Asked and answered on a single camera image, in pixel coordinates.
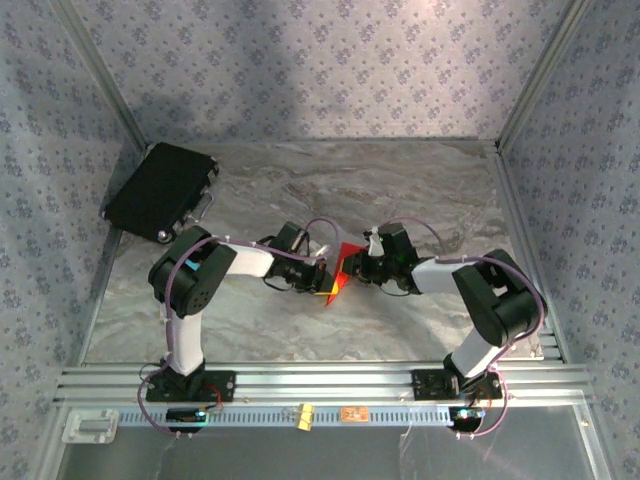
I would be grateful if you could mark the red cloth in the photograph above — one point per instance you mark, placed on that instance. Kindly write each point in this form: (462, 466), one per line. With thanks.
(347, 255)

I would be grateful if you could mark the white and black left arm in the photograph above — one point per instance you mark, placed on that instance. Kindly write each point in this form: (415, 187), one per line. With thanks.
(185, 345)

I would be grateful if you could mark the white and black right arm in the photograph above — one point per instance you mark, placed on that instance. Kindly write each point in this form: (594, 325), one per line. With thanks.
(440, 275)

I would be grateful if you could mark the chrome case latch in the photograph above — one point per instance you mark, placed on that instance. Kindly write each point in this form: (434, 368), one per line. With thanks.
(213, 172)
(178, 227)

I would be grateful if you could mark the orange label tag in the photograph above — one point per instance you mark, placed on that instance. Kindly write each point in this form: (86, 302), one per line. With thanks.
(355, 414)

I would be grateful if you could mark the black ribbed carrying case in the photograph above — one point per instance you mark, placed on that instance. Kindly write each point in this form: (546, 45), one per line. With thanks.
(155, 190)

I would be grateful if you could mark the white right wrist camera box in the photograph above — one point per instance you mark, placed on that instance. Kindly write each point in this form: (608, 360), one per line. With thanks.
(374, 242)

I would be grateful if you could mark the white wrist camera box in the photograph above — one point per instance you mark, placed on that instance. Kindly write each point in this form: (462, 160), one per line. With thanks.
(374, 242)
(320, 252)

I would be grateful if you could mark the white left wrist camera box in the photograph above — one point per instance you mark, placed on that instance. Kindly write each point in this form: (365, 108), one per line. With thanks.
(320, 252)

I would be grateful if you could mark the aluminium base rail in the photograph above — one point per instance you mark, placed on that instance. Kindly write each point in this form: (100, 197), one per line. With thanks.
(325, 382)

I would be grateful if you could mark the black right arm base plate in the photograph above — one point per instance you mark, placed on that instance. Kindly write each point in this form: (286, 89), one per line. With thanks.
(425, 385)

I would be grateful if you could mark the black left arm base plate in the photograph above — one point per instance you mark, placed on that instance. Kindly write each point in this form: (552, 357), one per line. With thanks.
(225, 385)

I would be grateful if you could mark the aluminium side rail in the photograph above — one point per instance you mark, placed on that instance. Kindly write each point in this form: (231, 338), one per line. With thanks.
(529, 250)
(111, 250)

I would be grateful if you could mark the aluminium corner post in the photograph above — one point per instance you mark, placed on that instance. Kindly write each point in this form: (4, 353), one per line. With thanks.
(103, 75)
(541, 75)

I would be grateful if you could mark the white plastic bracket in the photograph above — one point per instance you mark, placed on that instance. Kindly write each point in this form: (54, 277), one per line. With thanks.
(90, 426)

